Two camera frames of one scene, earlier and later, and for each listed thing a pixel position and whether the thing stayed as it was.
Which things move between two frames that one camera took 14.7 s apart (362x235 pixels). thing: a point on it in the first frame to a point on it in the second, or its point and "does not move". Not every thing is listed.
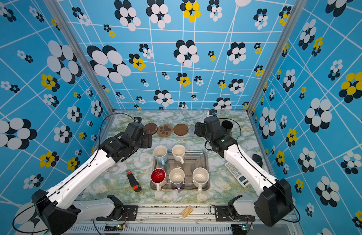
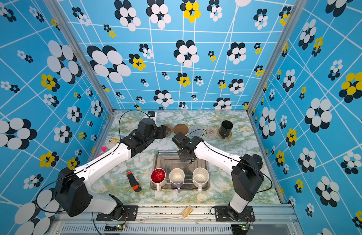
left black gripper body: [147, 141] to [159, 133]
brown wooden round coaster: [181, 129] does not move
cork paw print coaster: [164, 130] does not move
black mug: [228, 126] does not move
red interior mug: [158, 178] does not move
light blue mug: [160, 153] to [145, 119]
